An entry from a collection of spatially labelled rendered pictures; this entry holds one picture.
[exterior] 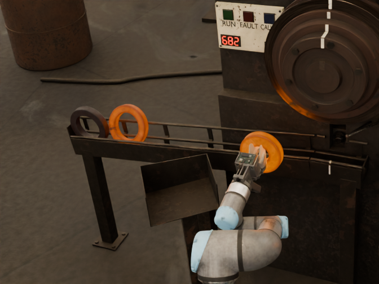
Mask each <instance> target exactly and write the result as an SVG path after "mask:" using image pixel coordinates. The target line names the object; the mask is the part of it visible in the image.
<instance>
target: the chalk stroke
mask: <svg viewBox="0 0 379 284"><path fill-rule="evenodd" d="M329 9H332V0H329ZM327 19H330V12H327ZM325 31H326V32H324V34H323V35H322V38H321V48H324V37H325V36H326V35H327V33H328V25H325Z"/></svg>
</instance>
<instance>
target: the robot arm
mask: <svg viewBox="0 0 379 284"><path fill-rule="evenodd" d="M258 152H259V155H258ZM257 155H258V156H257ZM235 167H236V171H237V174H234V176H233V180H232V182H231V184H230V186H229V187H228V189H227V191H226V192H225V195H224V198H223V200H222V202H221V204H220V207H219V209H218V210H217V212H216V216H215V218H214V222H215V224H216V225H217V227H219V228H221V229H222V230H206V231H200V232H198V233H197V234H196V235H195V238H194V241H193V246H192V254H191V270H192V271H193V272H195V273H197V276H198V280H199V281H200V282H201V283H202V284H233V283H234V282H235V281H236V280H237V279H238V277H239V272H248V271H253V270H257V269H261V268H263V267H265V266H267V265H269V264H271V263H272V262H273V261H275V260H276V259H277V257H278V256H279V255H280V252H281V248H282V243H281V239H282V238H288V236H289V228H288V218H287V217H286V216H279V215H276V216H248V217H243V215H242V212H243V209H244V207H245V205H246V203H247V200H248V198H249V196H250V193H260V192H261V186H259V185H258V184H256V183H254V182H253V180H257V179H259V178H260V175H261V174H263V172H264V171H265V169H266V167H267V161H266V150H265V149H264V148H263V147H262V145H260V147H254V145H253V144H250V145H249V153H244V152H239V154H238V156H237V159H236V161H235Z"/></svg>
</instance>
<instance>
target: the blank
mask: <svg viewBox="0 0 379 284"><path fill-rule="evenodd" d="M250 144H253V145H254V147H260V145H262V147H263V148H264V149H265V150H267V152H268V155H269V157H268V158H266V161H267V167H266V169H265V171H264V172H263V173H268V172H273V171H275V170H276V169H277V168H278V167H279V165H280V164H281V162H282V160H283V157H284V152H283V148H282V146H281V144H280V143H279V141H278V140H277V139H276V138H275V137H273V136H272V135H270V134H268V133H266V132H262V131H256V132H252V133H250V134H248V135H247V136H246V137H245V139H244V140H243V141H242V143H241V145H240V152H244V153H249V145H250Z"/></svg>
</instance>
